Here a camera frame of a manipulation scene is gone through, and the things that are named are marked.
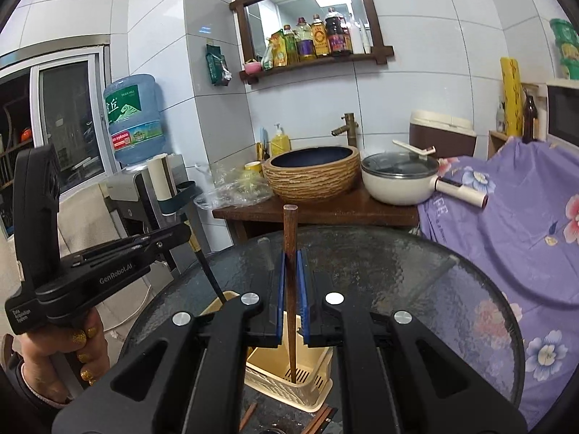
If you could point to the woven wicker basket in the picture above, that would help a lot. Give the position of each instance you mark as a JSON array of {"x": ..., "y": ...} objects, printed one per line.
[{"x": 312, "y": 183}]

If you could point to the light wooden box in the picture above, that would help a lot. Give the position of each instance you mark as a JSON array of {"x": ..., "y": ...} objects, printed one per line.
[{"x": 497, "y": 144}]

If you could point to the brown chopstick with patterned band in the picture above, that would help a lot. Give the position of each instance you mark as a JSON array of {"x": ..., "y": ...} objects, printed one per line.
[{"x": 313, "y": 421}]

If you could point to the purple floral cloth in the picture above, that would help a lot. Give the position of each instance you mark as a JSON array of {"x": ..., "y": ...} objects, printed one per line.
[{"x": 497, "y": 244}]

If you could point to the person's left forearm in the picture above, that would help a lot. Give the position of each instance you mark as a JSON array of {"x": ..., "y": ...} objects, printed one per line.
[{"x": 22, "y": 393}]

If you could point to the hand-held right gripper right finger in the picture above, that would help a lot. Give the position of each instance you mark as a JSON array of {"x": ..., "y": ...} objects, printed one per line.
[{"x": 302, "y": 299}]

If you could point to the clear plastic bag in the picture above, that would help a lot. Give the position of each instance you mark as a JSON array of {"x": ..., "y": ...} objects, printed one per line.
[{"x": 226, "y": 192}]

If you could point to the wooden framed mirror shelf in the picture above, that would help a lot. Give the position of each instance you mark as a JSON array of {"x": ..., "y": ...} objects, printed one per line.
[{"x": 376, "y": 31}]

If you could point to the brown and white rice cooker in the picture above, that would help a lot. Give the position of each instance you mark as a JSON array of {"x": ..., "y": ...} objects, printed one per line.
[{"x": 441, "y": 138}]

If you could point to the oil bottle with orange label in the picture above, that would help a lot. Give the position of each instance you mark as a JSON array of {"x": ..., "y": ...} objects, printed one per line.
[{"x": 320, "y": 38}]

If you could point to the beige plastic utensil holder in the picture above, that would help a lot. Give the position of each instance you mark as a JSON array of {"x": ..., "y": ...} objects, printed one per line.
[{"x": 271, "y": 386}]

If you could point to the oil bottle with purple label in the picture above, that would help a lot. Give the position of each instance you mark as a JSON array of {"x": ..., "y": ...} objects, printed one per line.
[{"x": 306, "y": 43}]

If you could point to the green oil bottle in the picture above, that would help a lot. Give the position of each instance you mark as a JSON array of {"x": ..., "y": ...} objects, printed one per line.
[{"x": 291, "y": 47}]

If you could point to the person's left hand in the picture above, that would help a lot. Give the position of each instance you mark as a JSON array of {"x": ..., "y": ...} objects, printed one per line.
[{"x": 49, "y": 361}]

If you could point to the black chopstick with gold end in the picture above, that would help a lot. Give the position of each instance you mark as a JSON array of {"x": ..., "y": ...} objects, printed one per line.
[{"x": 209, "y": 272}]

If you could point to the brown wooden chopstick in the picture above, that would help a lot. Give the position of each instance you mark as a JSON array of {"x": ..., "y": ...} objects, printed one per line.
[
  {"x": 290, "y": 235},
  {"x": 248, "y": 417},
  {"x": 328, "y": 418}
]

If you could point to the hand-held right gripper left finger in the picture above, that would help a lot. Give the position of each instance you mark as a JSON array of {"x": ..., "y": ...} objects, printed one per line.
[{"x": 279, "y": 299}]

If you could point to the green packet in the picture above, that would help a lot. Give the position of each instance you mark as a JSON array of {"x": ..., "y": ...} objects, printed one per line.
[{"x": 218, "y": 65}]

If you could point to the white microwave oven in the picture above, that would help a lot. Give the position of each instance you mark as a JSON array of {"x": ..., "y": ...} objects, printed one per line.
[{"x": 563, "y": 113}]

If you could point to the dark soy sauce bottle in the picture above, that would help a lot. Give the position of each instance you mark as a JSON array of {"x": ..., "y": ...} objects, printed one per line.
[{"x": 338, "y": 34}]

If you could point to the yellow soap bottle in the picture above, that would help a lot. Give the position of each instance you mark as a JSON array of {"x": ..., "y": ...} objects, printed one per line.
[{"x": 280, "y": 142}]

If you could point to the white roll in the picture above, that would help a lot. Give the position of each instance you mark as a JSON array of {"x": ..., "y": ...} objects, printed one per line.
[{"x": 162, "y": 176}]

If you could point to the pink bowl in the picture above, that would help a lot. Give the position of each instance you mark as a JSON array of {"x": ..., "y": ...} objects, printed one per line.
[{"x": 252, "y": 67}]

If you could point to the brown glass bottle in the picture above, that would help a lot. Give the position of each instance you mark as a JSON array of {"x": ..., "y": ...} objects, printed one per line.
[{"x": 530, "y": 120}]

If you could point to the blue water jug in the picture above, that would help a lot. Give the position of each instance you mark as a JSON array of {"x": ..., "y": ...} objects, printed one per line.
[{"x": 135, "y": 122}]

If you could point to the yellow snack packet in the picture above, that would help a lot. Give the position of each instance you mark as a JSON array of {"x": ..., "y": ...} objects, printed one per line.
[{"x": 278, "y": 49}]

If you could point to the grey water dispenser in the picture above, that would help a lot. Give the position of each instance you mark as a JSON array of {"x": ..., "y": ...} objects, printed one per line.
[{"x": 126, "y": 194}]

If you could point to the brass faucet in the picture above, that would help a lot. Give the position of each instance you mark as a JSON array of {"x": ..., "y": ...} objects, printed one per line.
[{"x": 347, "y": 129}]

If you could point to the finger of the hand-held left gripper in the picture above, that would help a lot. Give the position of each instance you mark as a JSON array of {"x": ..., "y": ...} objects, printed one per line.
[{"x": 149, "y": 246}]

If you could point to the small white bottle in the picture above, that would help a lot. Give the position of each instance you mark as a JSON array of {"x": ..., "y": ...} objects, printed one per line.
[{"x": 500, "y": 120}]

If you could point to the white pot with glass lid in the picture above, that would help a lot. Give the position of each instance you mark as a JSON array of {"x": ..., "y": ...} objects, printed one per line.
[{"x": 393, "y": 187}]

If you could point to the yellow cup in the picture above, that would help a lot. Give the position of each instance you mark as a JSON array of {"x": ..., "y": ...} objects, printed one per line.
[{"x": 253, "y": 171}]

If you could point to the dark wooden vanity table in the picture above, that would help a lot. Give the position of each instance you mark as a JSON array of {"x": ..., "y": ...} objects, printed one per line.
[{"x": 325, "y": 214}]

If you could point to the white rice paddle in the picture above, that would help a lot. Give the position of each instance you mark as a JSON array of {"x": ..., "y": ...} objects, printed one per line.
[{"x": 414, "y": 148}]

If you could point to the sliding glass door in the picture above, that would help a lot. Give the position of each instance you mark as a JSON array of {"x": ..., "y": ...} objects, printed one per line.
[{"x": 68, "y": 122}]

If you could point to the yellow roll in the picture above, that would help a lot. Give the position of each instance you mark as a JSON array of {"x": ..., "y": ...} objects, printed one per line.
[{"x": 511, "y": 95}]

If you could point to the green wall holder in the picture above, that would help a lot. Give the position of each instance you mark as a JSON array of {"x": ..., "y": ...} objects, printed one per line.
[{"x": 181, "y": 199}]

